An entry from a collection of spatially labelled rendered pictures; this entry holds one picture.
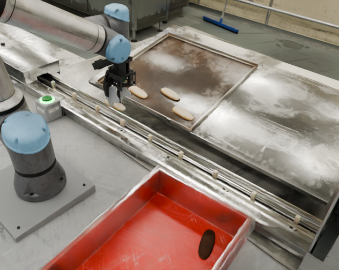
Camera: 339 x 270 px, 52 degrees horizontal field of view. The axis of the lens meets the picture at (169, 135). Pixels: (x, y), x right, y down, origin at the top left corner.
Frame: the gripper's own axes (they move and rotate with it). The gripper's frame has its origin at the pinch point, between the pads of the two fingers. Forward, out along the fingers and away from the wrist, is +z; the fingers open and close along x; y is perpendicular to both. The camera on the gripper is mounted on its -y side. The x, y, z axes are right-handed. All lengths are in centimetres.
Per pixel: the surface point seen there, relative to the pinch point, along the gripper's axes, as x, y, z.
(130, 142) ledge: -7.3, 14.7, 7.5
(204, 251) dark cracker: -25, 58, 10
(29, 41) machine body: 24, -93, 12
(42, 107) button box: -16.3, -22.4, 5.6
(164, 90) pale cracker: 21.6, 6.7, 1.7
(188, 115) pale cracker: 15.0, 23.2, 2.8
